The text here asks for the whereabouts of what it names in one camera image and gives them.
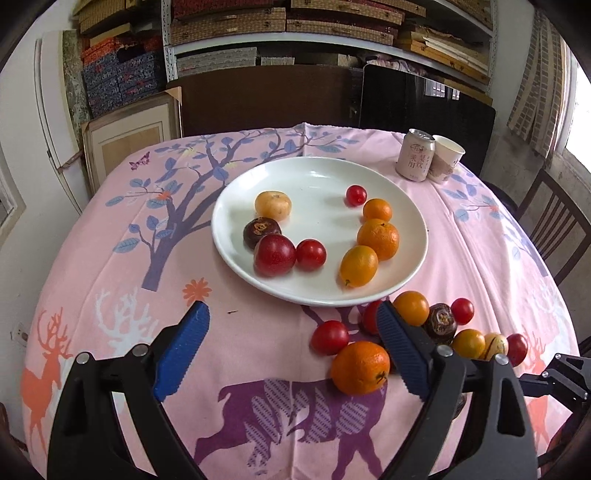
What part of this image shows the blue patterned boxes stack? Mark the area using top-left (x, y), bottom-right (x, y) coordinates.
top-left (81, 34), bottom-right (165, 118)

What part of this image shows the pink drink can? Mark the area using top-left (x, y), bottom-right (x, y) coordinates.
top-left (396, 129), bottom-right (435, 182)

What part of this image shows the dark brown water chestnut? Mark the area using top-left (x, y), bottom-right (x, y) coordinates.
top-left (242, 217), bottom-right (283, 250)

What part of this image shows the white round plate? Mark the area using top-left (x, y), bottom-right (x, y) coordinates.
top-left (211, 157), bottom-right (429, 307)

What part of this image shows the oval orange kumquat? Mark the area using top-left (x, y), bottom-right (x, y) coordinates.
top-left (339, 245), bottom-right (379, 288)

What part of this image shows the small red cherry tomato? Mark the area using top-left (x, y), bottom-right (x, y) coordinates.
top-left (346, 185), bottom-right (368, 207)

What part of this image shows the wooden chair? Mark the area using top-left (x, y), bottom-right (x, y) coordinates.
top-left (485, 168), bottom-right (590, 286)

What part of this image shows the black panel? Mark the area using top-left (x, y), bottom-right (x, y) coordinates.
top-left (360, 65), bottom-right (496, 175)

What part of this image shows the orange mandarin on plate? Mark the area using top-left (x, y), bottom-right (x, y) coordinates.
top-left (356, 219), bottom-right (400, 261)

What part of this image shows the pale yellow striped fruit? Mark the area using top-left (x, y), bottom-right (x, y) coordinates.
top-left (480, 332), bottom-right (509, 361)

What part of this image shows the patterned curtain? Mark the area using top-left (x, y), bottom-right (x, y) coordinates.
top-left (508, 10), bottom-right (572, 163)

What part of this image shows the large dark red plum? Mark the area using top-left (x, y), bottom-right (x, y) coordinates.
top-left (253, 234), bottom-right (296, 277)

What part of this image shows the large orange mandarin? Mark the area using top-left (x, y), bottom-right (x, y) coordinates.
top-left (329, 341), bottom-right (391, 396)

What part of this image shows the yellow orange fruit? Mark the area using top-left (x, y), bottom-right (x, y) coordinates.
top-left (452, 329), bottom-right (486, 359)

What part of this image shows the pale yellow fruit on plate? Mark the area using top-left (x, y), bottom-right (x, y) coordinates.
top-left (254, 191), bottom-right (293, 222)

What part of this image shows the dark brown wooden board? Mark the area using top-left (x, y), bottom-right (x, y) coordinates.
top-left (167, 65), bottom-right (363, 136)

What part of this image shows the white door panel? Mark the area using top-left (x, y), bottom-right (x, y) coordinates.
top-left (34, 30), bottom-right (90, 212)

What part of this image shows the pink deer print tablecloth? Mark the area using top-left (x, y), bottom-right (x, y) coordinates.
top-left (21, 123), bottom-right (578, 479)

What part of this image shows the small orange kumquat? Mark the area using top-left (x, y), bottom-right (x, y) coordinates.
top-left (363, 198), bottom-right (393, 222)

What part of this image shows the framed picture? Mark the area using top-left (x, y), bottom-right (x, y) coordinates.
top-left (82, 86), bottom-right (183, 195)

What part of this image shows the white paper cup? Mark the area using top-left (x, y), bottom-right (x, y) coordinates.
top-left (428, 135), bottom-right (466, 184)

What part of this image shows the metal storage shelf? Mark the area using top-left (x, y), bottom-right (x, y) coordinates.
top-left (160, 1), bottom-right (490, 90)

